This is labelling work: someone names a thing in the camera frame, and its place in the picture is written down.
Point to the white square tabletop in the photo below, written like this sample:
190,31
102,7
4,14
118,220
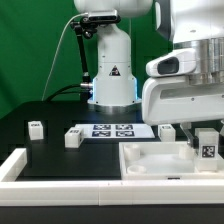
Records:
166,161

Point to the white L-shaped fence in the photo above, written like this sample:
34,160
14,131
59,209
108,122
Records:
101,193

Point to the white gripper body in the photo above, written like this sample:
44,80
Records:
173,100

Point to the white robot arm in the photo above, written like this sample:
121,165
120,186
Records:
181,43

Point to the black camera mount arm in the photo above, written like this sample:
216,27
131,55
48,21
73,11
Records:
81,33

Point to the grey camera on mount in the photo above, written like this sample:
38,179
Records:
108,16

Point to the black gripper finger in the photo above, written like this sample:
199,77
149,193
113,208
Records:
186,127
221,132

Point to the white sheet with tags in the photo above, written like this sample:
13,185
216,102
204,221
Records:
113,131

